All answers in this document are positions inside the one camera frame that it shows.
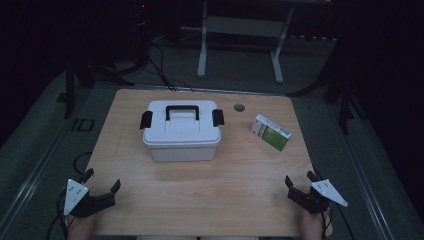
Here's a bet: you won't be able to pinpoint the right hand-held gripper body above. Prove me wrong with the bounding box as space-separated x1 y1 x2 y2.
286 178 349 215

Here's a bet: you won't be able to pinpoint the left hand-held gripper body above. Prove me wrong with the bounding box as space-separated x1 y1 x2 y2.
63 178 117 220

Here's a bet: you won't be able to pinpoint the green and white carton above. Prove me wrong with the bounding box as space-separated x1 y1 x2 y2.
250 113 292 152

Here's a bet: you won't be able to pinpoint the white plastic storage box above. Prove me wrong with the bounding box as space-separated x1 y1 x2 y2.
143 139 222 163

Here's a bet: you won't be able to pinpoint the white storage box lid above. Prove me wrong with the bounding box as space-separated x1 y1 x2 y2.
139 99 225 148

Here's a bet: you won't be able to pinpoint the person's right hand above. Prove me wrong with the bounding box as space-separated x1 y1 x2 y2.
301 208 334 240

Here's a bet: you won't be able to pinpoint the person's left hand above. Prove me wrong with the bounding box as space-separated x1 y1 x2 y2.
66 213 97 240

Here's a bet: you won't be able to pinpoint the black tripod stand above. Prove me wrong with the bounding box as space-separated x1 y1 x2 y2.
286 63 368 136
56 46 148 120

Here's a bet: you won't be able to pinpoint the white metal stand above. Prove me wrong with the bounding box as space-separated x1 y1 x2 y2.
196 0 295 85

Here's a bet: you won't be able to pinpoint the black cable loop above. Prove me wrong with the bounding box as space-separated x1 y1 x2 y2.
72 151 93 176

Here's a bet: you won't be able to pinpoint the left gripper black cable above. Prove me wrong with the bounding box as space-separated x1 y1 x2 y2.
44 188 69 240

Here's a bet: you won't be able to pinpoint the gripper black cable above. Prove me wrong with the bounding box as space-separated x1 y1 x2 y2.
319 199 356 240
44 188 69 240

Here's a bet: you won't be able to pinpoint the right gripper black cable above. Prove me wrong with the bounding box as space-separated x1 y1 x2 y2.
319 199 356 240

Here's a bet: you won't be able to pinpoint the black floor bracket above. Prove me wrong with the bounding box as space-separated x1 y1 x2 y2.
70 117 95 132

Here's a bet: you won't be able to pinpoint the black floor cables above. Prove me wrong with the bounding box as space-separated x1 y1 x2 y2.
146 41 195 93

